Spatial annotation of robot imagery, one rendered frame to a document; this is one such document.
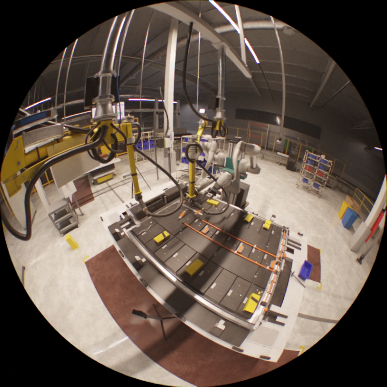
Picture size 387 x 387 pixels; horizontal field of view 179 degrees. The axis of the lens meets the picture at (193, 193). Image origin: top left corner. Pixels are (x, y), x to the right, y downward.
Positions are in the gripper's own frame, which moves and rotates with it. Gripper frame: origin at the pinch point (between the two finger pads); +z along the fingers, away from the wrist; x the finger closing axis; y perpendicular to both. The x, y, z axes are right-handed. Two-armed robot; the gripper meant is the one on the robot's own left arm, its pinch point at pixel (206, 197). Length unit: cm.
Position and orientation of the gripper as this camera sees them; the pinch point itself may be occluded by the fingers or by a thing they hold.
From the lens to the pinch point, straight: 144.1
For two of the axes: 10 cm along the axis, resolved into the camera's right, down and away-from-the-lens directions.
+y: -4.0, -7.1, 5.8
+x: -6.9, -1.9, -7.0
